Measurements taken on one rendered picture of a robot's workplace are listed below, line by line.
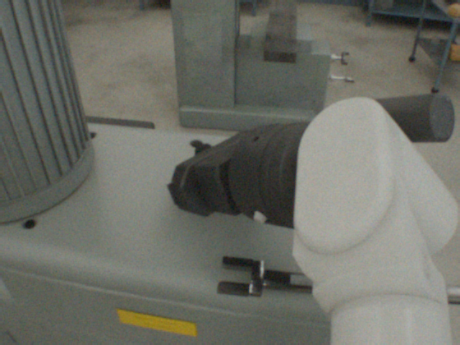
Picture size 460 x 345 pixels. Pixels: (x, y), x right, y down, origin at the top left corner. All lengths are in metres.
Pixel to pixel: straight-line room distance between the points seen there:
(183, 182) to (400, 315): 0.25
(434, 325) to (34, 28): 0.40
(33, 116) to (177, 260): 0.20
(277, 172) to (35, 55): 0.26
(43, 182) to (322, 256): 0.35
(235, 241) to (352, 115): 0.23
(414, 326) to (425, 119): 0.14
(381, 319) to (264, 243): 0.25
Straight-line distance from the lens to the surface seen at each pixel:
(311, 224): 0.24
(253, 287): 0.41
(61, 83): 0.48
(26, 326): 0.70
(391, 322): 0.23
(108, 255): 0.46
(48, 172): 0.50
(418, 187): 0.29
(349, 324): 0.23
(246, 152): 0.35
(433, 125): 0.31
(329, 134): 0.27
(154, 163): 0.55
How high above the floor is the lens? 2.24
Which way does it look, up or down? 40 degrees down
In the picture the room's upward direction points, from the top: straight up
